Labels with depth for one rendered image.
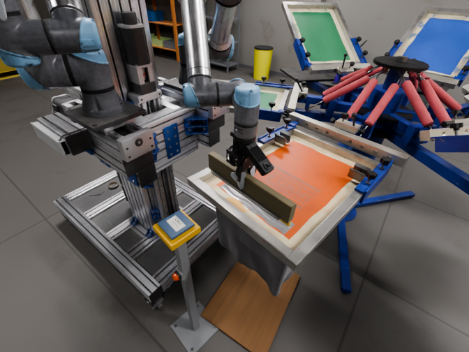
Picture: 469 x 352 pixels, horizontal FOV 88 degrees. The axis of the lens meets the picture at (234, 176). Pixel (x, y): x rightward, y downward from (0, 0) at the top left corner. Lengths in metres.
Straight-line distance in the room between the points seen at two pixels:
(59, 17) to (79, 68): 0.27
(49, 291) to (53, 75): 1.55
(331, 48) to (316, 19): 0.37
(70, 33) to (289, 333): 1.75
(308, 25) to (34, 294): 3.09
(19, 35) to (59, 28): 0.08
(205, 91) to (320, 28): 2.13
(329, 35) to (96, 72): 2.21
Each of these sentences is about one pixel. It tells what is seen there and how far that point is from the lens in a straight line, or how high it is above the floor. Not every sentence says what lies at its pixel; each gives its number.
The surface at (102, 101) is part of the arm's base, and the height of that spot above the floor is 1.32.
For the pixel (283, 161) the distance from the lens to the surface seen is 1.28.
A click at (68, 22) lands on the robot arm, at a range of 0.78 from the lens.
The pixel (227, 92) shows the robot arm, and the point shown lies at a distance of 0.79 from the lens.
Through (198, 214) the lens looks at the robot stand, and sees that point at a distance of 1.99.
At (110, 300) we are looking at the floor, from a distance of 1.99.
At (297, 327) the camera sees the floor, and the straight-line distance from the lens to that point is 1.82.
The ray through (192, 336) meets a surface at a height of 0.01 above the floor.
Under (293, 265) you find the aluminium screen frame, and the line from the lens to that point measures 0.83.
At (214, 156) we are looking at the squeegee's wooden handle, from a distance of 0.95.
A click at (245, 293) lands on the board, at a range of 1.83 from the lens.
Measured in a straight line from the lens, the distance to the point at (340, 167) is 1.34.
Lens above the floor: 1.67
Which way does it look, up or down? 38 degrees down
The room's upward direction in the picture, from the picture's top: 2 degrees clockwise
